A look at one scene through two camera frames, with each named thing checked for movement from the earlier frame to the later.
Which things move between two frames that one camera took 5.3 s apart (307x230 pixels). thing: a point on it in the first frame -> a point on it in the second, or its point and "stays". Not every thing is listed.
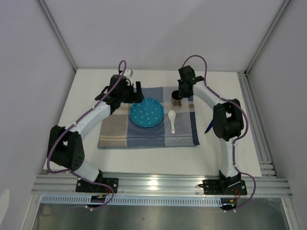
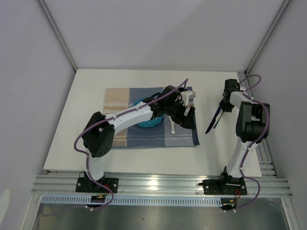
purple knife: x=209 y=127 stays
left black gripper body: x=128 y=97 -> x=177 y=112
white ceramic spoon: x=171 y=115 stays
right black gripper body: x=182 y=93 -> x=226 y=106
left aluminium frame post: x=57 y=32 stays
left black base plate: x=84 y=186 stays
